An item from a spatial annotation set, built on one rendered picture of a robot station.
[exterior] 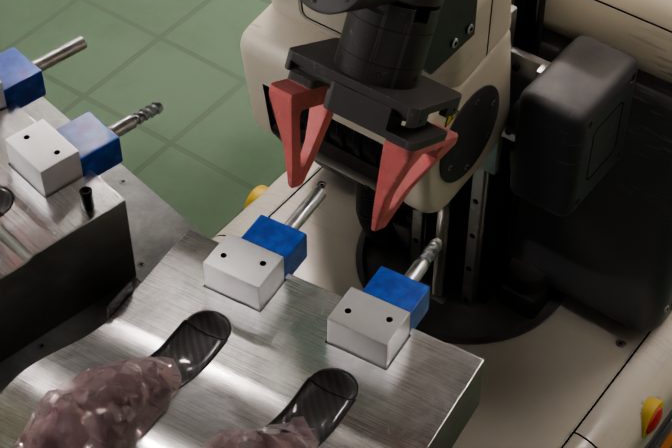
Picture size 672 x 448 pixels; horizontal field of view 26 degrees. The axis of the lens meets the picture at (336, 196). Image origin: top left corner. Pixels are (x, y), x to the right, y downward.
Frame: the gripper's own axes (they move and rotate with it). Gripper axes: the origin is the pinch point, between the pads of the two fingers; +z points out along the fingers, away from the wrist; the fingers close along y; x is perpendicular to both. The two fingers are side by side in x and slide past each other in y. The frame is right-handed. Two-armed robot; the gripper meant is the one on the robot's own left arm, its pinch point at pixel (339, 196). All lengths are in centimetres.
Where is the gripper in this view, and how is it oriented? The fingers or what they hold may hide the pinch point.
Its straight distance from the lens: 98.0
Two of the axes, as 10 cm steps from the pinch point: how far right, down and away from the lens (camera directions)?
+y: 8.1, 4.2, -4.1
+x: 5.3, -2.1, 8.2
